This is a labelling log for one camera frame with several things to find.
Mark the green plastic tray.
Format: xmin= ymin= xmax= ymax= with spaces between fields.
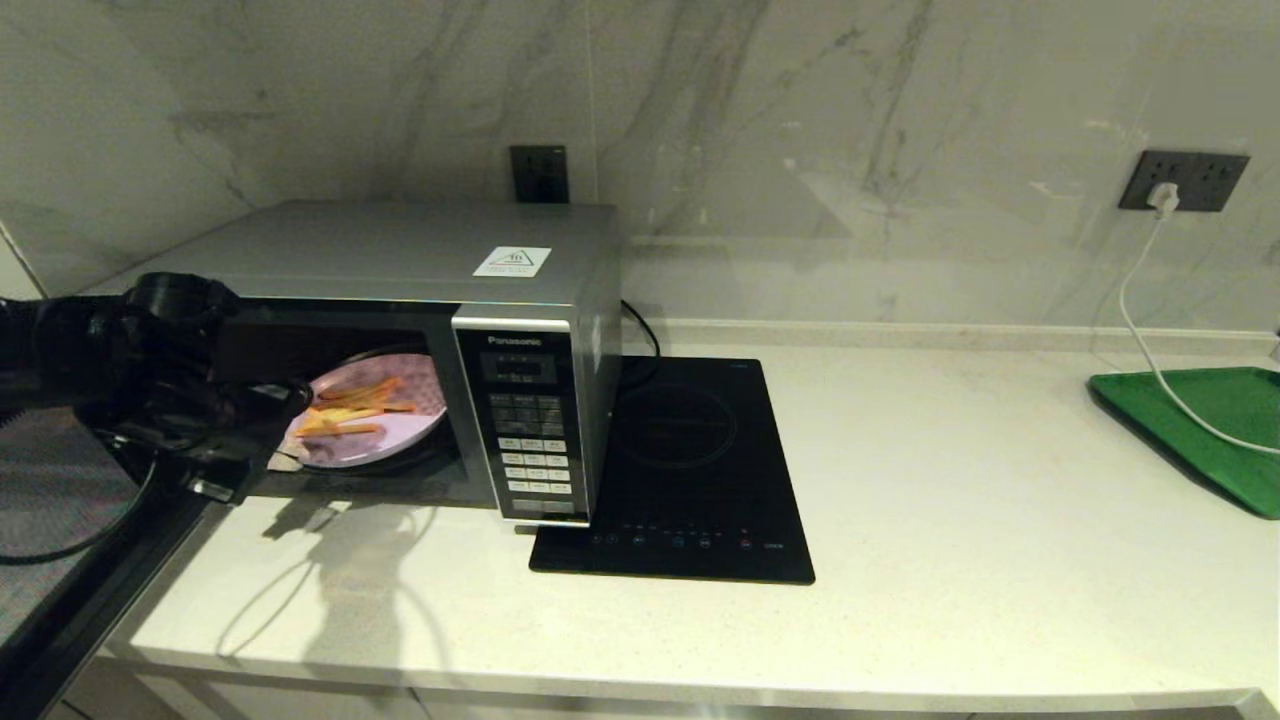
xmin=1087 ymin=368 xmax=1280 ymax=521

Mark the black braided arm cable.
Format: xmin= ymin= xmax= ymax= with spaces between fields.
xmin=0 ymin=455 xmax=163 ymax=567

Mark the purple round plate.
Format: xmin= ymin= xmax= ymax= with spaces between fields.
xmin=283 ymin=352 xmax=448 ymax=471

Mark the black induction cooktop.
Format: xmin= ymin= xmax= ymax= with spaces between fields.
xmin=529 ymin=357 xmax=816 ymax=587

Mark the white warning sticker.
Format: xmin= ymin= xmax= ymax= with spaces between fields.
xmin=473 ymin=246 xmax=553 ymax=279

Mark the wide black wall socket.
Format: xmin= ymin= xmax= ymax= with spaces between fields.
xmin=1118 ymin=150 xmax=1251 ymax=213

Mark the glossy beige base cabinet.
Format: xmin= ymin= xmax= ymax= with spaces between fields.
xmin=60 ymin=655 xmax=1280 ymax=720

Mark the silver Panasonic microwave oven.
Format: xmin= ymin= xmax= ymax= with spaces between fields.
xmin=85 ymin=200 xmax=623 ymax=526

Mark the small black wall socket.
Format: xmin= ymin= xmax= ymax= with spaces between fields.
xmin=510 ymin=146 xmax=571 ymax=204

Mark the white power cable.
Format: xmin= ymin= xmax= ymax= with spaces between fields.
xmin=1115 ymin=215 xmax=1280 ymax=458

